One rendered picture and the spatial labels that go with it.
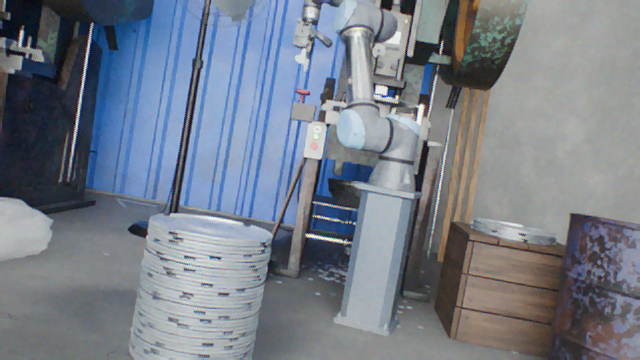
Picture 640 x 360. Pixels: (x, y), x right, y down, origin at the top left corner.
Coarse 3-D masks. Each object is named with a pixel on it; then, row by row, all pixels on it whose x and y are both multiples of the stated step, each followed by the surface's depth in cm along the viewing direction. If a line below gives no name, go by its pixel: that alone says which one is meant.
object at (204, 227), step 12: (156, 216) 145; (168, 216) 150; (180, 216) 152; (192, 216) 155; (204, 216) 156; (168, 228) 133; (180, 228) 135; (192, 228) 137; (204, 228) 137; (216, 228) 140; (228, 228) 143; (240, 228) 150; (252, 228) 154; (228, 240) 130; (240, 240) 131; (252, 240) 133; (264, 240) 139
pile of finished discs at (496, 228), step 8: (472, 224) 213; (480, 224) 214; (488, 224) 203; (496, 224) 212; (504, 224) 214; (512, 224) 225; (488, 232) 202; (496, 232) 203; (504, 232) 199; (512, 232) 198; (520, 232) 197; (528, 232) 197; (536, 232) 210; (544, 232) 217; (520, 240) 197; (528, 240) 197; (536, 240) 197; (544, 240) 198; (552, 240) 208
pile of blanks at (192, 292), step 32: (160, 256) 135; (192, 256) 129; (224, 256) 130; (256, 256) 135; (160, 288) 131; (192, 288) 129; (224, 288) 133; (256, 288) 137; (160, 320) 130; (192, 320) 129; (224, 320) 132; (256, 320) 142; (160, 352) 130; (192, 352) 130; (224, 352) 133
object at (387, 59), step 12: (396, 12) 264; (408, 24) 260; (396, 36) 260; (408, 36) 260; (372, 48) 260; (384, 48) 260; (396, 48) 261; (372, 60) 261; (384, 60) 258; (396, 60) 258; (372, 72) 261; (384, 72) 258; (396, 72) 258
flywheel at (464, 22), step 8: (464, 8) 296; (472, 8) 265; (456, 16) 302; (464, 16) 296; (472, 16) 280; (456, 24) 299; (464, 24) 295; (472, 24) 277; (456, 32) 296; (464, 32) 293; (456, 40) 293; (464, 40) 289; (456, 48) 290; (464, 48) 287; (456, 56) 284; (456, 64) 279
